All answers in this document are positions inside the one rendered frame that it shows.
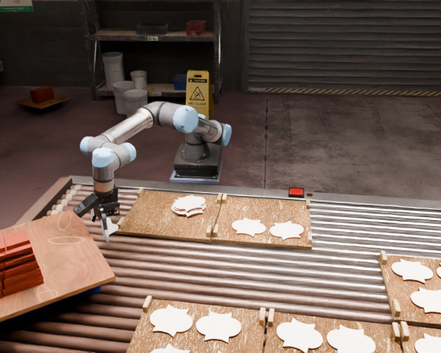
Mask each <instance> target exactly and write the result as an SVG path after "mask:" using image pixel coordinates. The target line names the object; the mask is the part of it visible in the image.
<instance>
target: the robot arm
mask: <svg viewBox="0 0 441 353"><path fill-rule="evenodd" d="M152 126H160V127H165V128H168V129H171V130H176V131H178V132H182V133H185V146H184V150H183V156H184V157H185V158H187V159H189V160H203V159H205V158H208V157H209V156H210V149H209V146H208V144H207V142H209V143H212V144H217V145H219V146H226V145H227V144H228V142H229V140H230V137H231V133H232V128H231V126H230V125H227V124H223V123H219V122H218V121H216V120H206V116H205V115H203V114H197V112H196V110H195V109H194V108H192V107H190V106H184V105H180V104H174V103H171V102H165V101H159V102H153V103H150V104H147V105H145V106H143V107H141V108H140V109H138V110H137V111H136V113H135V114H134V115H132V116H130V117H129V118H127V119H125V120H124V121H122V122H121V123H118V124H117V125H115V126H114V127H112V128H111V129H109V130H107V131H105V132H104V133H102V134H100V135H99V136H97V137H95V138H93V137H85V138H84V139H83V140H82V142H81V143H80V151H81V152H82V154H84V155H87V156H89V157H92V175H93V188H94V192H93V193H92V194H91V195H89V196H88V197H87V198H85V199H84V200H83V201H82V202H81V203H79V204H78V205H77V206H75V207H74V208H73V211H74V212H75V214H76V215H77V216H78V217H79V218H81V217H82V216H84V215H85V214H86V213H88V212H89V211H90V210H91V221H92V222H93V223H94V222H95V219H96V217H98V218H99V219H101V222H100V223H101V228H102V232H103V235H104V239H105V240H106V241H107V242H109V235H110V234H111V233H113V232H115V231H116V230H117V229H118V225H116V224H112V223H111V220H110V218H107V216H117V215H120V203H119V202H118V187H116V185H115V184H113V172H114V170H116V169H118V168H120V167H122V166H124V165H126V164H129V163H130V162H131V161H133V160H134V159H135V158H136V150H135V148H134V147H133V145H131V144H129V143H124V144H122V143H123V142H124V141H126V140H128V139H129V138H130V137H132V136H134V135H135V134H136V133H138V132H140V131H142V130H143V129H144V128H146V129H147V128H150V127H152ZM116 203H117V204H116ZM116 207H118V210H117V209H116ZM115 212H118V213H115Z"/></svg>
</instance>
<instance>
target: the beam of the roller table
mask: <svg viewBox="0 0 441 353"><path fill-rule="evenodd" d="M69 177H70V178H72V181H73V185H76V184H80V185H83V186H93V177H92V176H72V175H70V176H69ZM113 184H115V186H116V187H118V188H129V189H140V188H144V190H149V191H168V192H178V193H197V194H207V195H218V194H219V193H222V195H223V194H224V193H227V196H237V197H247V198H266V199H276V200H295V201H305V202H306V199H309V201H310V202H324V203H335V204H345V205H363V206H373V207H392V208H403V209H422V210H432V211H441V201H439V200H419V199H408V198H388V197H378V196H367V195H347V194H336V193H317V192H307V191H305V192H304V198H289V197H288V191H286V190H276V189H265V188H245V187H235V186H215V185H204V184H185V183H174V182H163V181H144V180H133V179H113ZM308 193H311V194H312V195H313V196H311V197H309V196H307V194H308Z"/></svg>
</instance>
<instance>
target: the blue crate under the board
mask: <svg viewBox="0 0 441 353"><path fill-rule="evenodd" d="M100 291H101V286H97V287H95V288H93V289H89V290H87V291H84V292H81V293H78V294H76V295H74V296H70V297H68V298H65V299H62V300H59V301H57V302H55V303H51V304H49V305H46V306H43V307H40V308H38V309H35V310H32V311H30V312H27V313H24V314H21V315H19V316H16V317H13V318H12V320H13V323H17V322H19V321H22V320H25V319H28V318H30V317H33V316H36V315H38V314H41V313H43V312H47V311H48V310H52V309H54V308H56V307H60V306H62V305H66V304H67V303H71V302H73V301H75V300H78V299H81V298H84V297H86V296H89V295H92V294H94V293H97V292H100Z"/></svg>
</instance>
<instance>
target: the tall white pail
mask: <svg viewBox="0 0 441 353"><path fill-rule="evenodd" d="M101 56H102V62H103V63H104V71H105V76H106V84H107V88H108V89H109V90H112V84H113V83H115V82H118V81H124V80H125V77H124V69H123V53H121V52H107V53H103V54H101Z"/></svg>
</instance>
